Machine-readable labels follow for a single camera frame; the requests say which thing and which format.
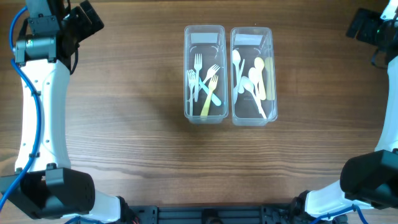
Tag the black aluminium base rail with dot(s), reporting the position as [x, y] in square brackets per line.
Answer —
[264, 214]

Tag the light blue plastic spoon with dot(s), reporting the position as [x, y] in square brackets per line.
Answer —
[237, 63]

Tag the light blue plastic fork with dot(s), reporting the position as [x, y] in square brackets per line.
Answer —
[214, 98]

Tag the white plastic fork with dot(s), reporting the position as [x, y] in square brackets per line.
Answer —
[197, 66]
[211, 71]
[191, 85]

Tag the right clear plastic container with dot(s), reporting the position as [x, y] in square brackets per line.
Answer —
[252, 42]

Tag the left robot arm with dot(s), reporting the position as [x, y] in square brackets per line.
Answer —
[44, 185]

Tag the yellow plastic fork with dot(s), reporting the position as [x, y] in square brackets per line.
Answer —
[211, 86]

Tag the white spoon container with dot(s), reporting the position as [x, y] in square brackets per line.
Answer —
[249, 86]

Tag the left clear plastic container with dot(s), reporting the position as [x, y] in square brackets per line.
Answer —
[210, 41]

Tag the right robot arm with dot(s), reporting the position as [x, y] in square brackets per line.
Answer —
[368, 181]

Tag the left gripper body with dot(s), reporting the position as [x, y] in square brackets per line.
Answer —
[78, 24]

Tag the clear plastic container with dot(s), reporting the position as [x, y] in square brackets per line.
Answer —
[252, 42]
[210, 41]

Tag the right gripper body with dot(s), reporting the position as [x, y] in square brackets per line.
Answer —
[374, 29]

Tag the yellow plastic spoon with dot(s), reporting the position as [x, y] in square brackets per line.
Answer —
[259, 65]

